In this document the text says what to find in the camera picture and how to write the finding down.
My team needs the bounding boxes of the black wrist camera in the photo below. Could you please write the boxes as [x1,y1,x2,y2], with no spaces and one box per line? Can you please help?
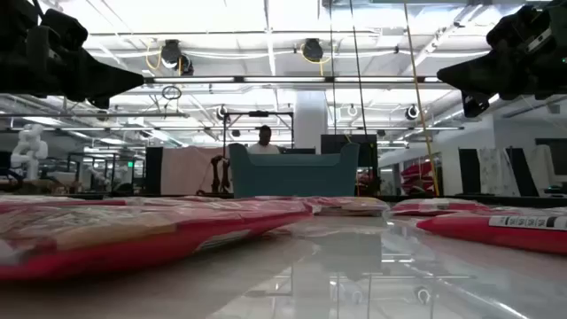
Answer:
[485,4,540,50]
[42,8,89,52]

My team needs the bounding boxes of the yellow hanging cable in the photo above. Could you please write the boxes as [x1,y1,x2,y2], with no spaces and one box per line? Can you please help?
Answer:
[401,0,441,197]

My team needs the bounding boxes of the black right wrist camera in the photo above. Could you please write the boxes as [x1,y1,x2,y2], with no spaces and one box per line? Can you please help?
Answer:
[485,4,540,50]

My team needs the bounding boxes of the pink fabric partition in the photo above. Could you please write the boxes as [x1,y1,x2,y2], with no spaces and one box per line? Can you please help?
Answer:
[159,145,231,196]

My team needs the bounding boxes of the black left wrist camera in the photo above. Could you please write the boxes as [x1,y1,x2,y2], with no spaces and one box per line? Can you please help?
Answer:
[42,8,89,52]

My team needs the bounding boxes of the teal plastic basket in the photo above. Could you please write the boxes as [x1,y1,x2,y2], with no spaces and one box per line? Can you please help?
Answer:
[229,142,361,199]

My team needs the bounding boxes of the white patterned cloth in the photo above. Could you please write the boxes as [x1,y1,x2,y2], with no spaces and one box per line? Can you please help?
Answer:
[477,147,520,198]

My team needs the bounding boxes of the red popcorn bag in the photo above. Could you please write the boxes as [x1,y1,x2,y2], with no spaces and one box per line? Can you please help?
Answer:
[389,198,491,217]
[305,196,392,218]
[415,206,567,257]
[207,195,314,204]
[0,198,315,283]

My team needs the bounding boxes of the grey horizontal pipe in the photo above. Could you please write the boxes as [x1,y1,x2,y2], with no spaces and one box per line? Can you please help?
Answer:
[0,112,190,120]

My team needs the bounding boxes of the black cable loop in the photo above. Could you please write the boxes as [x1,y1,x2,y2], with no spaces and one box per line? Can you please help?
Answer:
[160,84,183,101]

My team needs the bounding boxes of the long light bar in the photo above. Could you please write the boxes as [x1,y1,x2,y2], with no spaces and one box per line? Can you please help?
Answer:
[144,75,440,85]

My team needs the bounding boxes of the thin black hanging cable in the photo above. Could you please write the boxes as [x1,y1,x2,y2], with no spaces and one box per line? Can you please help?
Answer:
[328,0,337,134]

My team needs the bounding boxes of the person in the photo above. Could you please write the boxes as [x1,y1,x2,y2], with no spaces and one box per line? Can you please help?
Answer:
[246,124,284,156]

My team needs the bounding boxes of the white humanoid robot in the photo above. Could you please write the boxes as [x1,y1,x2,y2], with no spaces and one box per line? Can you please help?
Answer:
[9,123,49,181]

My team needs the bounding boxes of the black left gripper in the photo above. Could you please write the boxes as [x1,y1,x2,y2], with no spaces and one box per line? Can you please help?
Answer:
[0,25,145,111]

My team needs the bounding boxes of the white pillar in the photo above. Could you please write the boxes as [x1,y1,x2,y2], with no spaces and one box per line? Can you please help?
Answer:
[293,90,329,155]

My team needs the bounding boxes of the black wall screen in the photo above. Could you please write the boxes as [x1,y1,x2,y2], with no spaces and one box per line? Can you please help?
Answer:
[534,137,567,176]

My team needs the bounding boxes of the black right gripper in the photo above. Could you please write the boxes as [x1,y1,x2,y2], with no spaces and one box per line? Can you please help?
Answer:
[435,23,567,119]

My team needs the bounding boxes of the black standing panel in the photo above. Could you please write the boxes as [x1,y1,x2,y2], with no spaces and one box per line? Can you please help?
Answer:
[506,146,540,198]
[458,148,482,195]
[144,146,164,195]

